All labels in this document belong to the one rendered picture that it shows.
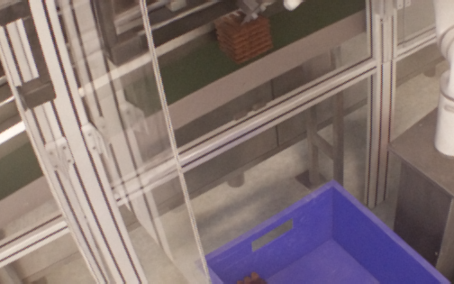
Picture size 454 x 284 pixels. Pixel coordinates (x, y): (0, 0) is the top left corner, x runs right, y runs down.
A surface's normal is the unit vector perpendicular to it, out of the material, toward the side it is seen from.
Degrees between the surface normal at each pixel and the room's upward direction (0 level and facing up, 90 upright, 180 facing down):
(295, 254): 90
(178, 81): 2
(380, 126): 90
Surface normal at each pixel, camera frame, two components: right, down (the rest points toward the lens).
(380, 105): 0.54, 0.52
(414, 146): -0.11, -0.74
